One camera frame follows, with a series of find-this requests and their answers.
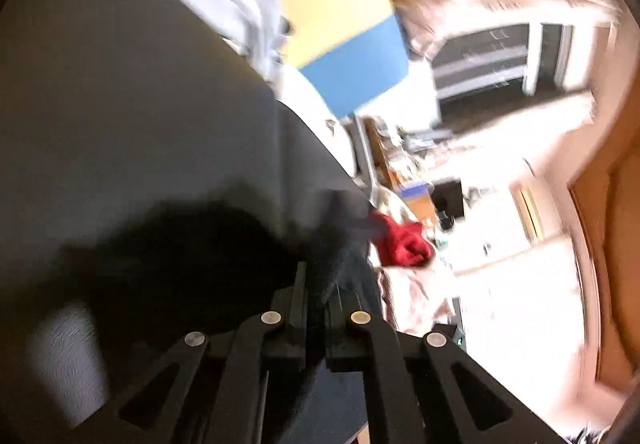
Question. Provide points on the patterned bedding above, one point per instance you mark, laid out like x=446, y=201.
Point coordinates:
x=415, y=294

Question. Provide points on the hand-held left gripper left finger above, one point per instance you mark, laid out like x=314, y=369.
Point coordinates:
x=299, y=314

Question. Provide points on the cardboard box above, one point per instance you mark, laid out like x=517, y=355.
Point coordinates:
x=417, y=201

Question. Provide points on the black shelving unit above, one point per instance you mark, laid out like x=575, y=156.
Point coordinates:
x=480, y=74

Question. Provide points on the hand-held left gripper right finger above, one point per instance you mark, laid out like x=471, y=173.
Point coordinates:
x=340, y=339

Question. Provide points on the red cloth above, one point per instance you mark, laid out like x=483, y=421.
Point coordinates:
x=405, y=239

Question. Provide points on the wooden door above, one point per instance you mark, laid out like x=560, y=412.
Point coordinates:
x=615, y=274

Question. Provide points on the dark grey garment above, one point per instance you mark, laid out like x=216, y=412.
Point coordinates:
x=150, y=99

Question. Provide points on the black box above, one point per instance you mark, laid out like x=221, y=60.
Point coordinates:
x=447, y=199

